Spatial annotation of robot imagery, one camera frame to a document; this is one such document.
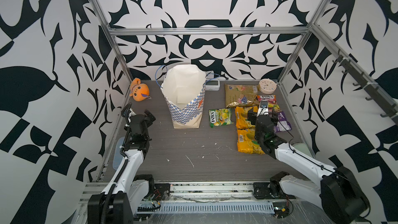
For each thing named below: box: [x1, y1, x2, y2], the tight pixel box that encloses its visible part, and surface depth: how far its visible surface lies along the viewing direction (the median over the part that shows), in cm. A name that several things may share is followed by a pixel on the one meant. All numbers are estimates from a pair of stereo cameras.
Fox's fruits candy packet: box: [256, 94, 281, 112], surface depth 109 cm
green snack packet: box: [208, 107, 234, 129], surface depth 100 cm
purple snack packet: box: [273, 110, 293, 132], surface depth 96 cm
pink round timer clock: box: [258, 78, 278, 95], surface depth 117 cm
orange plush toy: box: [129, 77, 150, 102], surface depth 106 cm
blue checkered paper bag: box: [160, 64, 207, 129], surface depth 92 cm
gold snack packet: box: [224, 83, 260, 109], surface depth 107 cm
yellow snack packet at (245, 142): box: [236, 128, 266, 156], surface depth 86 cm
